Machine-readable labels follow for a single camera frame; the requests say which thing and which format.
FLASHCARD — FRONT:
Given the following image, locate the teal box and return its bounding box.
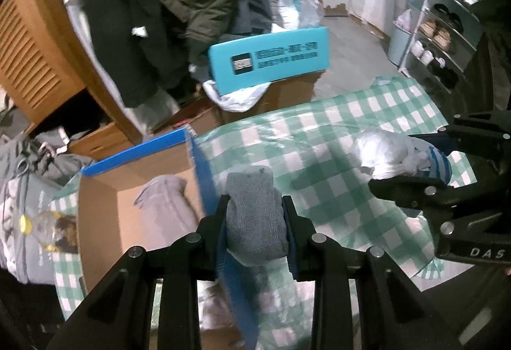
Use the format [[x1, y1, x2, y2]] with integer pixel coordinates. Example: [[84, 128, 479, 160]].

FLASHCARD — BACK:
[[208, 26, 330, 95]]

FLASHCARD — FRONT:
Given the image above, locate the light blue bin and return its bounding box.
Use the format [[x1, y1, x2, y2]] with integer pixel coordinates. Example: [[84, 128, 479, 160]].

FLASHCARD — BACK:
[[386, 19, 413, 68]]

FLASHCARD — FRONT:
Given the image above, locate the light grey sock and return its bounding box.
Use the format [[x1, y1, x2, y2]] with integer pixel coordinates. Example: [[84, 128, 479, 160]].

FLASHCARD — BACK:
[[225, 167, 290, 268]]

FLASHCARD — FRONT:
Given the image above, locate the green checked tablecloth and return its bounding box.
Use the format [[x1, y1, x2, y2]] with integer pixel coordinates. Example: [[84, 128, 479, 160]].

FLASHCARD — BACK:
[[51, 76, 478, 337]]

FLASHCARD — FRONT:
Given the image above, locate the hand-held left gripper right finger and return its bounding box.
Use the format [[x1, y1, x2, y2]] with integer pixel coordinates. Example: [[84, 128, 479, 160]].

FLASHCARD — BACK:
[[281, 195, 464, 350]]

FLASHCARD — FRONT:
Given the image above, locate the grey fleece cloth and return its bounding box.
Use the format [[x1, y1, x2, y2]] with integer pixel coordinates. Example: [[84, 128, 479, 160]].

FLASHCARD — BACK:
[[133, 175, 207, 255]]

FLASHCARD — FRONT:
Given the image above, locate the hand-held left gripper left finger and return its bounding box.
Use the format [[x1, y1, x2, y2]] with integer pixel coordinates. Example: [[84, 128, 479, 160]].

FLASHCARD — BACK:
[[46, 194, 233, 350]]

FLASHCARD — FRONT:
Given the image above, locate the blue white striped sock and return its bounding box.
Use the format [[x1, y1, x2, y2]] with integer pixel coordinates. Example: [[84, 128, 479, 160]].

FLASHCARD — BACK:
[[415, 137, 453, 188]]

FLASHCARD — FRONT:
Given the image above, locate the wooden louvred wardrobe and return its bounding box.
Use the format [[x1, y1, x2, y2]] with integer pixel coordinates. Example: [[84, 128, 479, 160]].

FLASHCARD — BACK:
[[0, 0, 145, 159]]

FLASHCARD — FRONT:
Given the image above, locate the grey hoodie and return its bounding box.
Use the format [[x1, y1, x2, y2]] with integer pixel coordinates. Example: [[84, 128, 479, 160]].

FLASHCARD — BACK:
[[0, 105, 97, 188]]

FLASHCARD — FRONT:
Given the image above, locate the brown cardboard box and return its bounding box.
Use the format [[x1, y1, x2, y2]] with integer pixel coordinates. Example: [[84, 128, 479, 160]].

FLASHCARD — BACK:
[[217, 69, 326, 126]]

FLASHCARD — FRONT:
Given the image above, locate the blue cardboard box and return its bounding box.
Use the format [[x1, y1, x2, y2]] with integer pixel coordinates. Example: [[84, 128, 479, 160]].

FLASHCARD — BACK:
[[77, 128, 261, 350]]

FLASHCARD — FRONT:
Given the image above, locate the white cloth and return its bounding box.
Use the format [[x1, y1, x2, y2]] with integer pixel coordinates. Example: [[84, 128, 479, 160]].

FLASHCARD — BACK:
[[353, 129, 434, 180]]

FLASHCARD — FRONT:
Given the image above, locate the black long coat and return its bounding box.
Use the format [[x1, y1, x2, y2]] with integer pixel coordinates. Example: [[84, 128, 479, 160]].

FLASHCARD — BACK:
[[77, 0, 170, 110]]

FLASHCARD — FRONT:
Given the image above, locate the yellow cap plastic bottle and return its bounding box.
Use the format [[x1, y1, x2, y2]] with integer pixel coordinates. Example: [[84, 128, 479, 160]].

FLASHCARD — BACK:
[[19, 212, 79, 253]]

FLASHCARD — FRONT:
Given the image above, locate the white plastic bag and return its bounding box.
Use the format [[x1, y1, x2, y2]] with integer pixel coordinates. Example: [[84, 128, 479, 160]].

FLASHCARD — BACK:
[[202, 79, 269, 113]]

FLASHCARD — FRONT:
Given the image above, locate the metal shoe rack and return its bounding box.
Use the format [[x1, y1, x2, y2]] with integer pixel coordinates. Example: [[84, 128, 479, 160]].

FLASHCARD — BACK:
[[398, 0, 498, 94]]

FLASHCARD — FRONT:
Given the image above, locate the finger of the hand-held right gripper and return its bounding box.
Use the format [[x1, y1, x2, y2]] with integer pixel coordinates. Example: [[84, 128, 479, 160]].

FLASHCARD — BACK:
[[367, 173, 456, 215], [415, 112, 511, 159]]

